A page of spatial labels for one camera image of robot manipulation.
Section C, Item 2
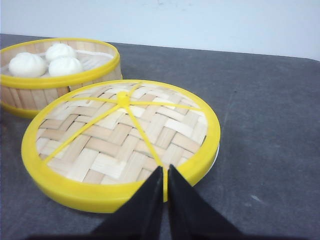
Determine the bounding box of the bamboo steamer basket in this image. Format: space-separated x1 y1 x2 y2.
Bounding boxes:
0 37 123 119

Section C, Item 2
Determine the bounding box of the woven bamboo steamer lid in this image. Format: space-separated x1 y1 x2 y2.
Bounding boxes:
21 79 221 213

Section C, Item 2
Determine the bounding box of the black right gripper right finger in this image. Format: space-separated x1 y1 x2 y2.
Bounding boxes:
168 164 248 240

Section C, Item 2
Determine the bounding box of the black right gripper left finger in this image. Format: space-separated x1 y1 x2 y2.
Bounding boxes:
32 166 163 240

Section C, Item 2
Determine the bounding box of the white steamed bun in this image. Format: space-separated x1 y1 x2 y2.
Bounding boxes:
48 56 84 77
45 43 77 62
8 52 47 78

